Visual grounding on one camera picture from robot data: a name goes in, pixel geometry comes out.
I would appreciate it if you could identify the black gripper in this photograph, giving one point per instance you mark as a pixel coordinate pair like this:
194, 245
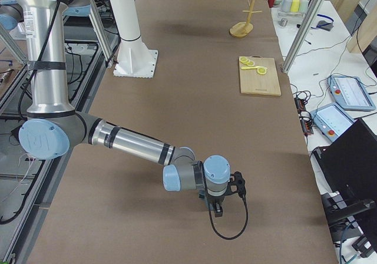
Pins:
215, 201

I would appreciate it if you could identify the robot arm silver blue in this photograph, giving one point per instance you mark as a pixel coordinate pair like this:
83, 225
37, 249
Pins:
53, 125

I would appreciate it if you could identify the grey cup on tray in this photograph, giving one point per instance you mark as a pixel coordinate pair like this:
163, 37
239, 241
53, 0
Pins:
286, 5

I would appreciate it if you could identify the yellow cup on tray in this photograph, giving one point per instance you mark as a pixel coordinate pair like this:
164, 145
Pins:
295, 6

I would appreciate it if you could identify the light blue cup on tray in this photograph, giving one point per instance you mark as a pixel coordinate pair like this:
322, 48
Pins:
303, 6

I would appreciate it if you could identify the black computer monitor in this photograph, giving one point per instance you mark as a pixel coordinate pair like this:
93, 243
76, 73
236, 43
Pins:
349, 167

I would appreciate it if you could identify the near teach pendant tablet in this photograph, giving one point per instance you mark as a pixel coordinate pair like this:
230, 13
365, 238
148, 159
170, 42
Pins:
331, 120

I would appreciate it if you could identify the teach pendant tablet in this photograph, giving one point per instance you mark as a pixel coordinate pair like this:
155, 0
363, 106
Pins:
350, 93
331, 120

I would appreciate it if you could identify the lemon slice under knife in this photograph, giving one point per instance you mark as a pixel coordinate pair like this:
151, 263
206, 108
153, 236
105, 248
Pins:
261, 70

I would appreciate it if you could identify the far teach pendant tablet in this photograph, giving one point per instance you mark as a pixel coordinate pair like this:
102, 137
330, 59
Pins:
350, 93

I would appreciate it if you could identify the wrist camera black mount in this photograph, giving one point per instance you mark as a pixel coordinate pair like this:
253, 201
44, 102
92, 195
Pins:
235, 185

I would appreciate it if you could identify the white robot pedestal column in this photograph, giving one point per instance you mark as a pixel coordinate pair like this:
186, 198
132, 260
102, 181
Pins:
134, 59

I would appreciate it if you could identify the aluminium frame post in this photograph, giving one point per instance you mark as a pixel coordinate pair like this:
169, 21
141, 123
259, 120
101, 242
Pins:
301, 34

